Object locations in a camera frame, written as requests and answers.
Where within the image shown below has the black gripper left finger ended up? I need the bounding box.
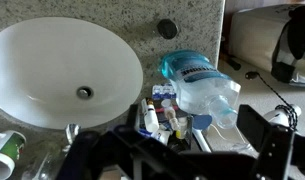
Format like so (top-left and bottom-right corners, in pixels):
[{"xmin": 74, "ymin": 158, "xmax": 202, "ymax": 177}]
[{"xmin": 56, "ymin": 125, "xmax": 193, "ymax": 180}]

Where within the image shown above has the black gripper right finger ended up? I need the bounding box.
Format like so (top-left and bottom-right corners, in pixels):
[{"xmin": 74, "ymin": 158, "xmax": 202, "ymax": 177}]
[{"xmin": 236, "ymin": 104, "xmax": 295, "ymax": 180}]

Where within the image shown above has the black bottle lid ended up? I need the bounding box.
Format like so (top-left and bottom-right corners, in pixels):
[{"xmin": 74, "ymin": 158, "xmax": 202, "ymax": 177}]
[{"xmin": 156, "ymin": 18, "xmax": 179, "ymax": 40}]

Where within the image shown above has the small beige bottle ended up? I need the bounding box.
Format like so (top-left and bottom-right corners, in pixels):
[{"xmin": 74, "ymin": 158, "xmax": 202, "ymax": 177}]
[{"xmin": 161, "ymin": 98, "xmax": 182, "ymax": 132}]

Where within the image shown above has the small yellow white bottle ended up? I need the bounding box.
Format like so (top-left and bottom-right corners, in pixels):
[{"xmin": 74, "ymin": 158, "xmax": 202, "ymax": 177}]
[{"xmin": 175, "ymin": 116, "xmax": 190, "ymax": 140}]

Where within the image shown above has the Listerine mouthwash bottle blue liquid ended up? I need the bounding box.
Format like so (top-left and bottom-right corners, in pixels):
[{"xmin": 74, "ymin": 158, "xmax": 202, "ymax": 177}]
[{"xmin": 158, "ymin": 49, "xmax": 242, "ymax": 130}]

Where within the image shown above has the chrome faucet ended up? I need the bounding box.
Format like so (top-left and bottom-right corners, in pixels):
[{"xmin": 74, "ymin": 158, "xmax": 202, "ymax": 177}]
[{"xmin": 62, "ymin": 123, "xmax": 82, "ymax": 154}]

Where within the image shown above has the white hair dryer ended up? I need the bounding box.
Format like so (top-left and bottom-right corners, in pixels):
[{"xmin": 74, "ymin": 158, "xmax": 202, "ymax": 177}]
[{"xmin": 262, "ymin": 103, "xmax": 303, "ymax": 128}]

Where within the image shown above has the clear drinking glass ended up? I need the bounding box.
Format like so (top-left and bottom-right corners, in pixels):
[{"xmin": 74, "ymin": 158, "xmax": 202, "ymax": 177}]
[{"xmin": 21, "ymin": 146, "xmax": 67, "ymax": 180}]

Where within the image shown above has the black toiletries tray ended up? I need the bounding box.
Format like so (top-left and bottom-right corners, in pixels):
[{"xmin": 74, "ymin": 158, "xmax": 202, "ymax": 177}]
[{"xmin": 126, "ymin": 99, "xmax": 195, "ymax": 153}]

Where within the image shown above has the metal sink drain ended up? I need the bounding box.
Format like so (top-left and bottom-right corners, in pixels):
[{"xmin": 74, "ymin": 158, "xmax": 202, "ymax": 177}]
[{"xmin": 76, "ymin": 86, "xmax": 94, "ymax": 100}]

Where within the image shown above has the white tube black gold cap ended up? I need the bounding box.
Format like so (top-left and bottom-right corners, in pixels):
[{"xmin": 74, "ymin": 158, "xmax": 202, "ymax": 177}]
[{"xmin": 140, "ymin": 97, "xmax": 160, "ymax": 134}]

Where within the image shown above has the blue white toothpaste tube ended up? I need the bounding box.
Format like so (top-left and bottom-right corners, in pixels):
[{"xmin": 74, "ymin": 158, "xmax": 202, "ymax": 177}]
[{"xmin": 138, "ymin": 128, "xmax": 171, "ymax": 146}]

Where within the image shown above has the red pen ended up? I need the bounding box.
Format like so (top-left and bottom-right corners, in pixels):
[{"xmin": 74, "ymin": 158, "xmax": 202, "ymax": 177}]
[{"xmin": 154, "ymin": 105, "xmax": 180, "ymax": 114}]

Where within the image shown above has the green and white mug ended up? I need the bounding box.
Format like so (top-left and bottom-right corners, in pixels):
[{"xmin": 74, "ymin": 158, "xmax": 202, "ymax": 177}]
[{"xmin": 0, "ymin": 130, "xmax": 27, "ymax": 180}]

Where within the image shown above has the white oval sink basin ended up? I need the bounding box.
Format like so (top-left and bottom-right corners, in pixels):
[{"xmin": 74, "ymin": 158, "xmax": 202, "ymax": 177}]
[{"xmin": 0, "ymin": 17, "xmax": 144, "ymax": 130}]

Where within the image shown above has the blue blister pack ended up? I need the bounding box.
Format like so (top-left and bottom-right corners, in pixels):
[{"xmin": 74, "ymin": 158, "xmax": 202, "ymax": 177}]
[{"xmin": 151, "ymin": 83, "xmax": 177, "ymax": 101}]

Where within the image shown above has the white trash can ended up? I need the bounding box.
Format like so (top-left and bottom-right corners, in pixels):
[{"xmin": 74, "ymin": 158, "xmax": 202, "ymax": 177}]
[{"xmin": 227, "ymin": 3, "xmax": 305, "ymax": 88}]

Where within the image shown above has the white charging cable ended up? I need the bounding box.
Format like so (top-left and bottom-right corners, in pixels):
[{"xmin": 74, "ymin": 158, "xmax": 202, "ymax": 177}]
[{"xmin": 211, "ymin": 123, "xmax": 250, "ymax": 151}]

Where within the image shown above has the black hair dryer cord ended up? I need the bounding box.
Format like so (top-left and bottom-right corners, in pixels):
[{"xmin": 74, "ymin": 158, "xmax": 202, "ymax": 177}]
[{"xmin": 245, "ymin": 70, "xmax": 299, "ymax": 131}]

